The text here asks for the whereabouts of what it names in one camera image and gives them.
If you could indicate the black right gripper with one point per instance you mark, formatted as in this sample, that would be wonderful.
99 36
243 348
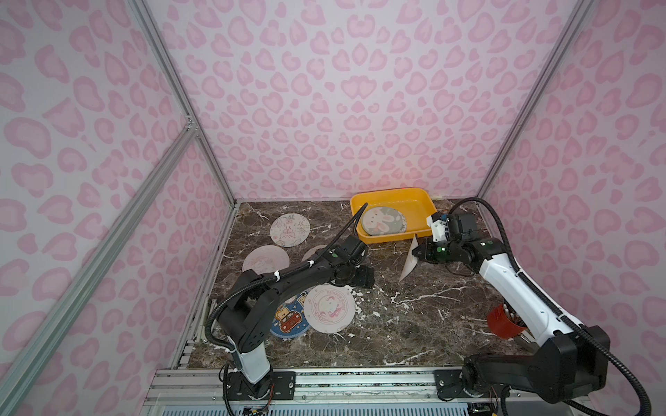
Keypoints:
428 250

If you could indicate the pink rainbow horse coaster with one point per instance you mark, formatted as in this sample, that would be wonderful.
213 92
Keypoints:
329 309

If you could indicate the white butterfly doodle coaster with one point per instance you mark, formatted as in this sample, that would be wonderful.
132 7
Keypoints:
290 230

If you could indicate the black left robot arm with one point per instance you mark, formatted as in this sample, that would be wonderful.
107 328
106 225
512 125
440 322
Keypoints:
242 321

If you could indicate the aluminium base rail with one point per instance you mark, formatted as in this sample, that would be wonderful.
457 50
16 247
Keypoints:
362 391

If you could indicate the blue car coaster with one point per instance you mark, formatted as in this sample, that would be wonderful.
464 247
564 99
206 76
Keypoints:
289 320

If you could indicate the green bunny coaster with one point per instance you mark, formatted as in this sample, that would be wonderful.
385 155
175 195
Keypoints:
382 221

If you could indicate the pink unicorn moon coaster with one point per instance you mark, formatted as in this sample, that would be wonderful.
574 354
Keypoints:
411 260

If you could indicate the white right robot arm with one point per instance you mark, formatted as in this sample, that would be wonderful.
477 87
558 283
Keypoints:
567 363

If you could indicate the pink rainbow unicorn coaster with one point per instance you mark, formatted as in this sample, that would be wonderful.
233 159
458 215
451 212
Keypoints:
266 259

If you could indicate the red pen cup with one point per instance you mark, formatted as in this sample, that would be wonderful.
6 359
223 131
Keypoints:
501 325

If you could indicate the white alpaca coaster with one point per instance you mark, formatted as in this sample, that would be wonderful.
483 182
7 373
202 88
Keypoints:
312 252

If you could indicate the yellow plastic storage box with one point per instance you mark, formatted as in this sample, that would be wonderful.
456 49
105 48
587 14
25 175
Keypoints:
414 203

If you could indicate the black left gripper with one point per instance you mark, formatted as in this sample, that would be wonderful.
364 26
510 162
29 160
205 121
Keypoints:
362 276

